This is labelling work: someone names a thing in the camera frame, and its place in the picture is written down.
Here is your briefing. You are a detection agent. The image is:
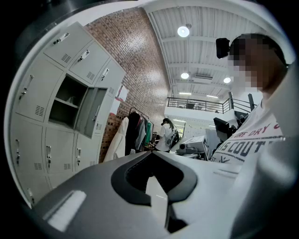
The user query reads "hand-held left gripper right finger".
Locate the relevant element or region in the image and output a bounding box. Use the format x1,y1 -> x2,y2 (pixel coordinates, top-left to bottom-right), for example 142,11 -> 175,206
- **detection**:
153,151 -> 241,239

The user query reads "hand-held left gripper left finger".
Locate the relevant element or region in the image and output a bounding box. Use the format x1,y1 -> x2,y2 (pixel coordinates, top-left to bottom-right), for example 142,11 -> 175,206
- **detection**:
32,151 -> 178,239

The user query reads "grey metal locker door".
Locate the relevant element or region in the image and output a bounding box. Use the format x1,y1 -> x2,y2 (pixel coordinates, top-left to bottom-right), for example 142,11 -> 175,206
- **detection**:
74,86 -> 108,139

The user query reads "grey metal locker cabinet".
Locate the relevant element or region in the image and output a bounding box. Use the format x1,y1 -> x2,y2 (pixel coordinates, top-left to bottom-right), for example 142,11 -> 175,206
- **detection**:
9,22 -> 128,208

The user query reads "grey projector-like device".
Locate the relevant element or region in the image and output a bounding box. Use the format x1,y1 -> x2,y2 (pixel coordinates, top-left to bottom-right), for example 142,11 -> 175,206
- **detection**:
176,136 -> 207,155

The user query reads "black monitor equipment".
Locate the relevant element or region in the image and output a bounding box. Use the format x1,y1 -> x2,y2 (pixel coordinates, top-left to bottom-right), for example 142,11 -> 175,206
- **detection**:
213,116 -> 237,142

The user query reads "person's white printed shirt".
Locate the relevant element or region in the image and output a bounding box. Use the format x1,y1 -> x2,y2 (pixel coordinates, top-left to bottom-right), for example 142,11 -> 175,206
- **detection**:
209,99 -> 288,169

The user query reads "cream long hanging garment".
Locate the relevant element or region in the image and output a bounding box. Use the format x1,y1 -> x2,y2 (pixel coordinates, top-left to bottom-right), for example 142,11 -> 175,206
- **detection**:
103,116 -> 129,162

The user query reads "black hanging garment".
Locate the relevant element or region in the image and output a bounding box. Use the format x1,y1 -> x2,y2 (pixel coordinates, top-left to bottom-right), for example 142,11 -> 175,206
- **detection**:
125,111 -> 141,156

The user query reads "grey hanging garment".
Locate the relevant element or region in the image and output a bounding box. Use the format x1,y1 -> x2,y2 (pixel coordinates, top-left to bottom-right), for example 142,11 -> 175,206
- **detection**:
135,117 -> 147,150

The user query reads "green hanging garment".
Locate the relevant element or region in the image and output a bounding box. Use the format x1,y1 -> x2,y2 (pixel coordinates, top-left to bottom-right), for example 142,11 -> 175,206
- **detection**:
145,122 -> 153,141

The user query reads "black balcony railing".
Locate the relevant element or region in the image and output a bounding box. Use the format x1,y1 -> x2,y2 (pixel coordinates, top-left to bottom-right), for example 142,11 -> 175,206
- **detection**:
167,97 -> 231,114

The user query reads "black stair railing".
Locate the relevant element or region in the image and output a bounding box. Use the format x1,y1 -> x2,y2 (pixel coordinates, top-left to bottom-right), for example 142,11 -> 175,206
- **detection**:
228,91 -> 258,114

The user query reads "black clothes rack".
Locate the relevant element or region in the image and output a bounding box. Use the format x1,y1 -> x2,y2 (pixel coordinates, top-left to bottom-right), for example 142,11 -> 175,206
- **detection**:
128,106 -> 155,151

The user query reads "person's head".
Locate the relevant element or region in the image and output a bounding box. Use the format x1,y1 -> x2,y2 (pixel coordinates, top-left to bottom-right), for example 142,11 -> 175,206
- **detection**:
228,33 -> 290,94

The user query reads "white wall poster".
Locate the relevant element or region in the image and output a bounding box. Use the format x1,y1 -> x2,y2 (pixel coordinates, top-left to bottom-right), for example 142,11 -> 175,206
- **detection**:
115,84 -> 129,101

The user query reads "black head-mounted camera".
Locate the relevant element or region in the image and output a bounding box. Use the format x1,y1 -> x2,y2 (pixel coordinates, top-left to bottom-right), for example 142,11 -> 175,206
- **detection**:
215,37 -> 231,59

